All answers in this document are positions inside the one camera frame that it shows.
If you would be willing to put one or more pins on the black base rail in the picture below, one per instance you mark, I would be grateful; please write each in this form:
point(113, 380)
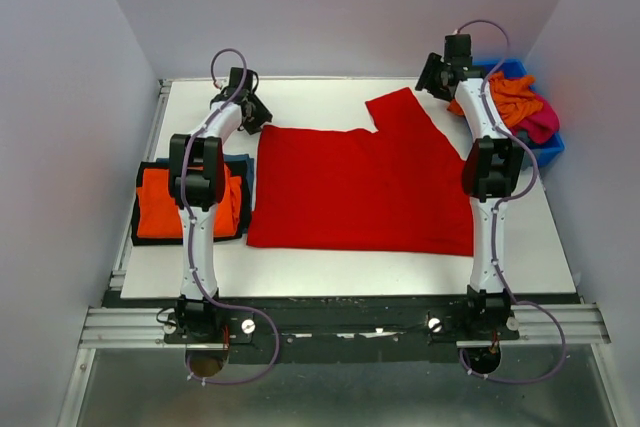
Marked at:
point(330, 330)

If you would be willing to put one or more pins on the magenta t shirt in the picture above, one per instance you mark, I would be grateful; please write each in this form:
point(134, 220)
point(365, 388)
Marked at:
point(540, 126)

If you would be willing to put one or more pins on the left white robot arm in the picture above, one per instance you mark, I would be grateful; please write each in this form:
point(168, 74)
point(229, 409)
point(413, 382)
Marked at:
point(197, 184)

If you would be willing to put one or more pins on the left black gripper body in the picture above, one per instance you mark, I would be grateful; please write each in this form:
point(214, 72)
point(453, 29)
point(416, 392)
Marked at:
point(259, 115)

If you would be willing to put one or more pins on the folded orange t shirt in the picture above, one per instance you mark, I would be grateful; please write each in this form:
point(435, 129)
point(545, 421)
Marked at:
point(157, 220)

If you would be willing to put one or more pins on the aluminium frame rail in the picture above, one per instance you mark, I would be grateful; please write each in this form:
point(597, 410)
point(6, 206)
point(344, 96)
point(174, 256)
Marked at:
point(137, 328)

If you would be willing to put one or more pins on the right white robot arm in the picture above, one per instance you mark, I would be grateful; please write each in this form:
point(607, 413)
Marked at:
point(489, 177)

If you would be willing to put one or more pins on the red t shirt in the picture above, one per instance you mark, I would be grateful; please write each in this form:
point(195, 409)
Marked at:
point(397, 188)

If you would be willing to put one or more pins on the crumpled orange t shirt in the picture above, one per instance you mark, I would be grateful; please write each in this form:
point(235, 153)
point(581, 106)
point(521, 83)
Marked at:
point(514, 98)

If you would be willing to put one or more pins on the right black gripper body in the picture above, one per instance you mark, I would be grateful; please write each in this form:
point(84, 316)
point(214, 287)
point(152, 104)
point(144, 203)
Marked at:
point(435, 66)

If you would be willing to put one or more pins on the blue plastic bin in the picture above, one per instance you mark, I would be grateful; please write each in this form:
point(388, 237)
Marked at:
point(545, 153)

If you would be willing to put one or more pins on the folded black t shirt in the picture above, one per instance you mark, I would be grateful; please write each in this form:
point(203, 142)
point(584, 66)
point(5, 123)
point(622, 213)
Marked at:
point(245, 214)

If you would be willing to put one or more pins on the folded teal t shirt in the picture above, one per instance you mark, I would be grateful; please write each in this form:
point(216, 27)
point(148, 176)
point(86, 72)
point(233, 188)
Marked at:
point(241, 164)

